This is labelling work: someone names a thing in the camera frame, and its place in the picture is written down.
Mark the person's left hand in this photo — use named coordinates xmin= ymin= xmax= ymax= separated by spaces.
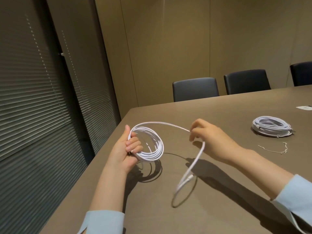
xmin=107 ymin=124 xmax=144 ymax=175

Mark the person's right hand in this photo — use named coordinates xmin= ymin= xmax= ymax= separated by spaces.
xmin=189 ymin=118 xmax=247 ymax=165

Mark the pile of white cables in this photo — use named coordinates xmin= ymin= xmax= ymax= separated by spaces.
xmin=128 ymin=121 xmax=206 ymax=193

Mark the white cable bundle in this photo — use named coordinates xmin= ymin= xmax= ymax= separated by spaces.
xmin=252 ymin=116 xmax=292 ymax=132

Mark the bunch of white twist ties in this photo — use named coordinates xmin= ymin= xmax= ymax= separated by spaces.
xmin=258 ymin=142 xmax=288 ymax=155

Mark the person's right forearm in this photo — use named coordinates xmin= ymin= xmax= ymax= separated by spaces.
xmin=231 ymin=149 xmax=312 ymax=234

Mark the person's left forearm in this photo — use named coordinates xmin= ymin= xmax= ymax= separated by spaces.
xmin=78 ymin=164 xmax=129 ymax=234

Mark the brown table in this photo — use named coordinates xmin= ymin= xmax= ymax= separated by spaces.
xmin=39 ymin=85 xmax=312 ymax=234

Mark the dark meeting chair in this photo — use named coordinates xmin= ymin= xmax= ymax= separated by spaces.
xmin=290 ymin=61 xmax=312 ymax=87
xmin=223 ymin=69 xmax=271 ymax=95
xmin=172 ymin=77 xmax=220 ymax=102

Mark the glass partition with grey blinds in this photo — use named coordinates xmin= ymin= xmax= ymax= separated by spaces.
xmin=0 ymin=0 xmax=122 ymax=234

